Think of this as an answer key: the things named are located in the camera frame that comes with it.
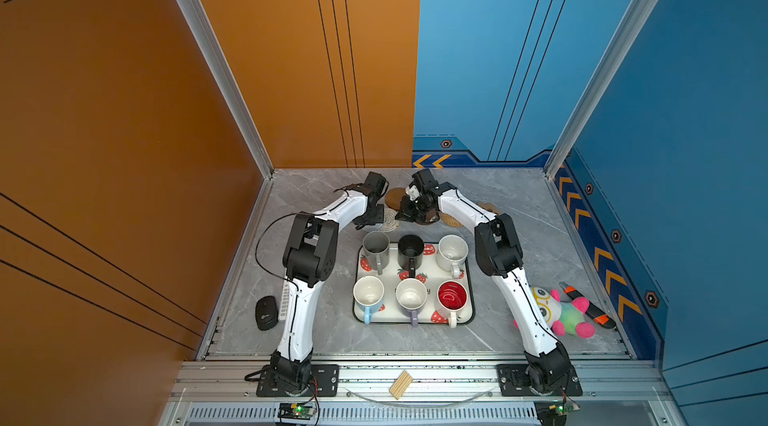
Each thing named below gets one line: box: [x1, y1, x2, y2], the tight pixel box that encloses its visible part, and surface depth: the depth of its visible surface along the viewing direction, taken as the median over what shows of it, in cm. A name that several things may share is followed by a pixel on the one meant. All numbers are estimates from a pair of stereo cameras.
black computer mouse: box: [255, 296, 279, 331], surface depth 83 cm
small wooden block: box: [389, 370, 413, 400], surface depth 74 cm
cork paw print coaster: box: [476, 202, 502, 215], surface depth 111 cm
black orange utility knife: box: [559, 281, 616, 329], surface depth 85 cm
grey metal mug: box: [362, 230, 390, 275], surface depth 89 cm
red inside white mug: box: [436, 280, 469, 329], surface depth 83 cm
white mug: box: [436, 234, 469, 279], surface depth 91 cm
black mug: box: [397, 234, 425, 278], surface depth 91 cm
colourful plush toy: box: [513, 286, 596, 339], surface depth 80 cm
